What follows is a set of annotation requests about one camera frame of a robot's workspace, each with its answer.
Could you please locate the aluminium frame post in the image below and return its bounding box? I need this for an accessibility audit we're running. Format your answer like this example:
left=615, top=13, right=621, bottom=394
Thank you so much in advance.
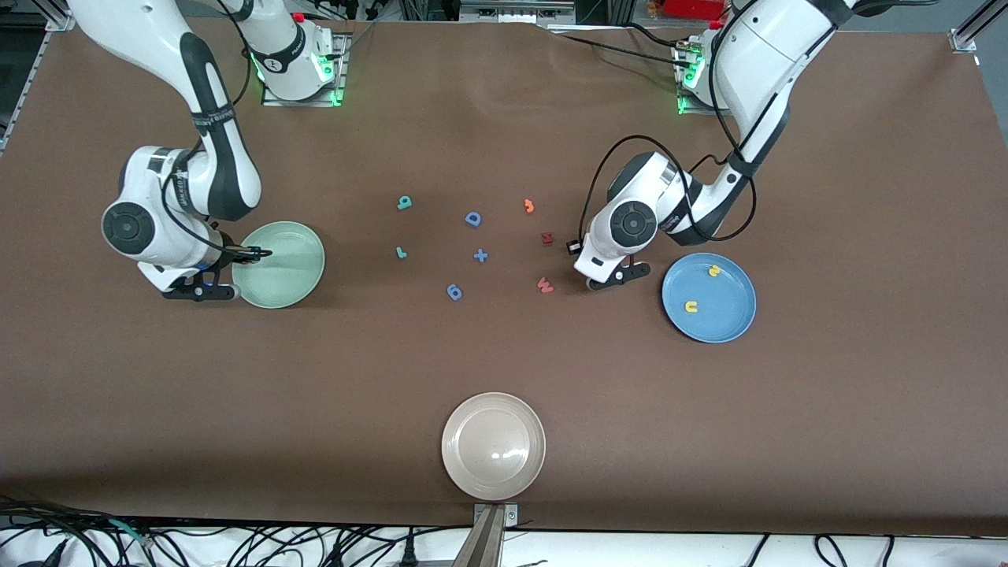
left=949, top=0, right=1008, bottom=54
left=0, top=0, right=80, bottom=154

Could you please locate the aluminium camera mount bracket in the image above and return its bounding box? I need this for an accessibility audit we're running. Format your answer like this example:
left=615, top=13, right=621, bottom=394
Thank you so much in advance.
left=453, top=502, right=521, bottom=567

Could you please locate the teal floor cable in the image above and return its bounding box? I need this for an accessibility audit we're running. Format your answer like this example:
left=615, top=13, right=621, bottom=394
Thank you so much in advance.
left=106, top=518, right=150, bottom=546

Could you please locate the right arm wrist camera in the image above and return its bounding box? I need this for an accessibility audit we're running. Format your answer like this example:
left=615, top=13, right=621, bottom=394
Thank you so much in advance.
left=161, top=278, right=238, bottom=303

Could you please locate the red box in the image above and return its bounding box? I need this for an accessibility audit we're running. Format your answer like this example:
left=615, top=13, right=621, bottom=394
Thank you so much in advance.
left=665, top=0, right=729, bottom=19

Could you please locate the beige plate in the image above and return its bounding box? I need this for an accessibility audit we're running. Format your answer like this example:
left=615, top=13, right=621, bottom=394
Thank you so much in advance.
left=441, top=392, right=547, bottom=502

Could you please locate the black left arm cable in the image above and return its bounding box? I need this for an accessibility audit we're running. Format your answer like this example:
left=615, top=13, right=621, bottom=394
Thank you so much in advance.
left=581, top=8, right=758, bottom=246

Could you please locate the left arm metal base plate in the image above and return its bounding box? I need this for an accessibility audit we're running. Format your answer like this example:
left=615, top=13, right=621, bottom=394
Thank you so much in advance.
left=673, top=39, right=733, bottom=117

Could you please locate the black table cable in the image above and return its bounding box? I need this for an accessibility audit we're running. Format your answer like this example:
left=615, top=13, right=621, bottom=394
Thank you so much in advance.
left=622, top=22, right=690, bottom=54
left=561, top=33, right=682, bottom=68

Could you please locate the silver frame rail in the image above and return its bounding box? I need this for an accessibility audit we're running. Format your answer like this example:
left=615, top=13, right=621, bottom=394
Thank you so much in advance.
left=461, top=0, right=576, bottom=24

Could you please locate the pale green plate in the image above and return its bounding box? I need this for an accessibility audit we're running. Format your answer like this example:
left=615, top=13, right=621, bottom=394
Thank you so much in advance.
left=232, top=220, right=326, bottom=309

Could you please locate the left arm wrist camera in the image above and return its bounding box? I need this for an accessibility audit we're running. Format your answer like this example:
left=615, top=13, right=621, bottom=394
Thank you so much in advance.
left=587, top=261, right=653, bottom=292

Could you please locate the brown table cover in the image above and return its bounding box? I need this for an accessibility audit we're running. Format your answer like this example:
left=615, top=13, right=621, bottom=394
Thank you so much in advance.
left=0, top=14, right=1008, bottom=538

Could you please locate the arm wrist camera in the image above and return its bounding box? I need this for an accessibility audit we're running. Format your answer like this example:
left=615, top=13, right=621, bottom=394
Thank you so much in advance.
left=587, top=261, right=653, bottom=292
left=161, top=278, right=238, bottom=303

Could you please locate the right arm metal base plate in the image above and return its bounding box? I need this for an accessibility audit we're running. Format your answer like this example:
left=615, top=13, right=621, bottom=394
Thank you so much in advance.
left=261, top=31, right=350, bottom=108

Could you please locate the blue plate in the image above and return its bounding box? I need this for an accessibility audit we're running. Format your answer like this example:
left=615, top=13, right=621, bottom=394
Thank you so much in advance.
left=661, top=252, right=758, bottom=344

